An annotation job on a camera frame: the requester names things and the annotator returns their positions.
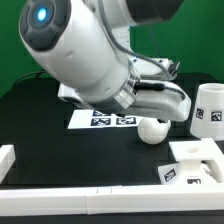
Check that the white lamp shade with markers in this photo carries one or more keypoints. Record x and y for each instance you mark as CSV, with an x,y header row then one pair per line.
x,y
208,115

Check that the white front fence bar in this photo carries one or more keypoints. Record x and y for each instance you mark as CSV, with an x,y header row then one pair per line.
x,y
117,199

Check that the white square lamp base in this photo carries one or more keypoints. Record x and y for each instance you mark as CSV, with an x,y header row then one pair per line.
x,y
190,165

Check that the white fence bar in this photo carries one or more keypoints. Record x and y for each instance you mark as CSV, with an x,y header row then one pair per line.
x,y
7,158
117,199
216,165

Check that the marker sheet on table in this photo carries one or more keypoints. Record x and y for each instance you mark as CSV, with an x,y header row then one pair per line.
x,y
87,119

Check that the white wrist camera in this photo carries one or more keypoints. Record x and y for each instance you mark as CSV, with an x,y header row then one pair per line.
x,y
150,71

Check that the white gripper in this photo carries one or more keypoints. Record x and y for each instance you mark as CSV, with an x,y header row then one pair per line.
x,y
160,99

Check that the white left fence bar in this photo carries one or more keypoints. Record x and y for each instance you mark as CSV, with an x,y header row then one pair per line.
x,y
7,158

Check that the white lamp bulb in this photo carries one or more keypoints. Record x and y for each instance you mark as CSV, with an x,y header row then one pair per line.
x,y
153,131

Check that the white right fence bar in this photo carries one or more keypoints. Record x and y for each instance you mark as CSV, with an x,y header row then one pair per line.
x,y
216,165

